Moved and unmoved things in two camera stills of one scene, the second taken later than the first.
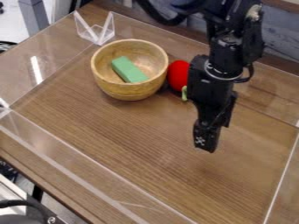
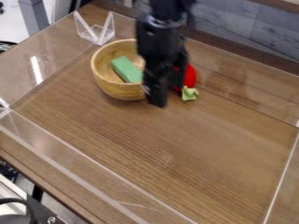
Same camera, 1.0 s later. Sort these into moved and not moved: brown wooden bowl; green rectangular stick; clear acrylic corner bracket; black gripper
Moved: black gripper
Not moved: brown wooden bowl; clear acrylic corner bracket; green rectangular stick
